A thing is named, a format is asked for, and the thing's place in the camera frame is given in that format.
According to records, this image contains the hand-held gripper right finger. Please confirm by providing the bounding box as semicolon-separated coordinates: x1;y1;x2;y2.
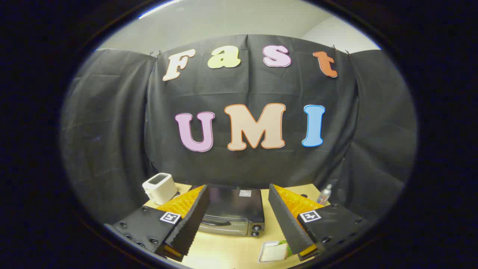
268;183;368;261

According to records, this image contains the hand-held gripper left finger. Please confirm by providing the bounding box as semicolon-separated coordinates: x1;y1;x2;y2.
112;184;210;262

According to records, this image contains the lettuce sandwich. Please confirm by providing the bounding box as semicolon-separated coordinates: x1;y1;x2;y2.
260;240;292;262

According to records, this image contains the black toaster oven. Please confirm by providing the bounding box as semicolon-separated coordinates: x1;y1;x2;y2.
190;185;266;238

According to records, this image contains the white pop-up toaster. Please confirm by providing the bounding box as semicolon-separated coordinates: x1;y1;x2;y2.
142;173;178;205

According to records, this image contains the white plastic tray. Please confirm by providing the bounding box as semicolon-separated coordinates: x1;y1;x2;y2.
258;240;281;263

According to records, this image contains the silver spray bottle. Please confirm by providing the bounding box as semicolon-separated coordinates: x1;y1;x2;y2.
317;184;332;206

